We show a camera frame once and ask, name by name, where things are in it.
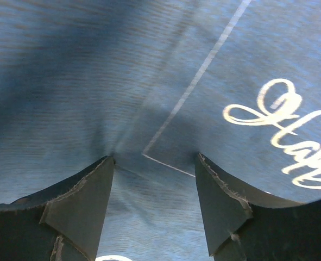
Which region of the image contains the blue denim pillowcase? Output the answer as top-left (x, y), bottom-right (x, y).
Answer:
top-left (0, 1), bottom-right (321, 260)

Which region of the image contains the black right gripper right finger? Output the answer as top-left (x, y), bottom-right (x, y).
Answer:
top-left (195, 154), bottom-right (321, 260)

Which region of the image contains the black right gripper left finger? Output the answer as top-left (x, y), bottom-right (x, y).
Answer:
top-left (0, 156), bottom-right (115, 260)

